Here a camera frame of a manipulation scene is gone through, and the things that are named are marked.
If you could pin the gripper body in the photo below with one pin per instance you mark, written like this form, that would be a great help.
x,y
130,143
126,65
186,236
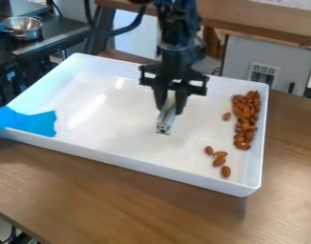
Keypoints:
x,y
172,76

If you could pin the grey cabinet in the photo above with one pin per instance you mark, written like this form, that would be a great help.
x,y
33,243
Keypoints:
x,y
268,68

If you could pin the black table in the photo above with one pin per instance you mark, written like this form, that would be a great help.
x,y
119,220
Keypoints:
x,y
35,41

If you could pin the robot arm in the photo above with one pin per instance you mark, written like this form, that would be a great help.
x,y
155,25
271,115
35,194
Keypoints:
x,y
176,28

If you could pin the silver tool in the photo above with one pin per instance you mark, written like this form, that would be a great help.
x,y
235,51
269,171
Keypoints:
x,y
166,119

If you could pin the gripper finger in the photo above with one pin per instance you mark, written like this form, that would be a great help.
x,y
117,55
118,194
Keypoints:
x,y
181,101
159,97

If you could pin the white tray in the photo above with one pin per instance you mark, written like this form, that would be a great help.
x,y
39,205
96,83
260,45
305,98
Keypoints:
x,y
120,127

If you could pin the pile of brown bits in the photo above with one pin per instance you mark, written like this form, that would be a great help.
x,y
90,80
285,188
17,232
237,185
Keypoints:
x,y
245,119
218,161

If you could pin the blue cloth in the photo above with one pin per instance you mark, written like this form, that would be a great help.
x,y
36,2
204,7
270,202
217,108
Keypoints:
x,y
26,122

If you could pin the silver pot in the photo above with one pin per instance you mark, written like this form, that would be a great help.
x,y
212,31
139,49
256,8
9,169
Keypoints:
x,y
22,28

